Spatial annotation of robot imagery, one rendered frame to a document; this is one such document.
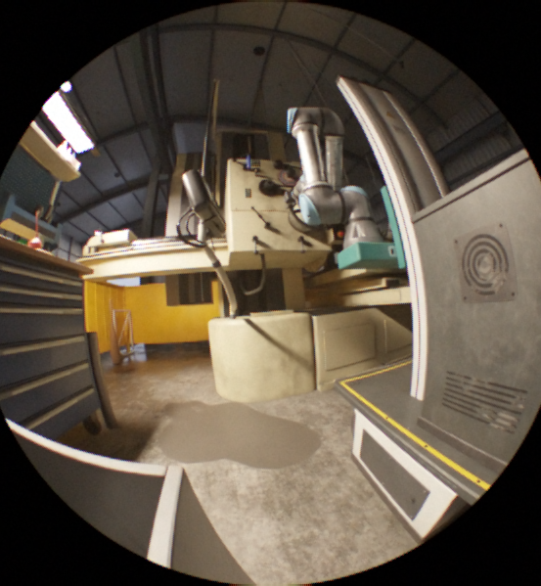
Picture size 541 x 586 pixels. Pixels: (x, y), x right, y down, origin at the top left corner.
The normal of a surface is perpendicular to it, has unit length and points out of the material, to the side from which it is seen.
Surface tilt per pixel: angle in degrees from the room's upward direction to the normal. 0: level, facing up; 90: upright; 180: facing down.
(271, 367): 90
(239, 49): 169
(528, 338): 90
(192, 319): 90
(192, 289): 90
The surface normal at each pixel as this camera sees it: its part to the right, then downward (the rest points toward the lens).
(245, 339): -0.01, -0.07
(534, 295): -0.99, 0.08
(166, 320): 0.23, -0.09
